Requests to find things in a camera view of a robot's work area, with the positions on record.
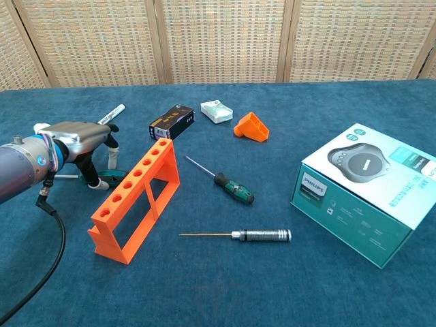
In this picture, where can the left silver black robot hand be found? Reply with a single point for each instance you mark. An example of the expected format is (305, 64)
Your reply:
(81, 138)

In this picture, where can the large green black screwdriver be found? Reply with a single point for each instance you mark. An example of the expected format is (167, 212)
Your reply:
(117, 176)

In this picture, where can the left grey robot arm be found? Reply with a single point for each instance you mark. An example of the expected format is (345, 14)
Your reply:
(20, 167)

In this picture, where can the orange tool rack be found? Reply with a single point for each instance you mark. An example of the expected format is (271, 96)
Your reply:
(136, 204)

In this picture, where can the small green black screwdriver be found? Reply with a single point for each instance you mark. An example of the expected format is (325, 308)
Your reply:
(235, 190)

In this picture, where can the silver precision screwdriver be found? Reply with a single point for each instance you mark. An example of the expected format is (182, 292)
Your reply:
(265, 235)

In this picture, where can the white marker blue cap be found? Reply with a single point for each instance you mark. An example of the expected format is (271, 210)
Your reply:
(112, 114)

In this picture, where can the black gold small carton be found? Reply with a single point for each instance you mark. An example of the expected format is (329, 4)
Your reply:
(172, 122)

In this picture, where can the white tissue pack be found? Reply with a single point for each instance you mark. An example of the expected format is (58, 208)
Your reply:
(216, 110)

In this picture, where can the woven bamboo folding screen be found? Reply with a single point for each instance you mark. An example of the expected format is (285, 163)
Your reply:
(218, 41)

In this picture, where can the small orange plastic holder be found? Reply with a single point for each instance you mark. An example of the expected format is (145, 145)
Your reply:
(252, 129)

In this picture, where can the blue felt table mat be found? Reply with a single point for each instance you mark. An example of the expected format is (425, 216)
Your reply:
(238, 289)

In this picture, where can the teal white Philips box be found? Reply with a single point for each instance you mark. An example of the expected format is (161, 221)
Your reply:
(357, 204)

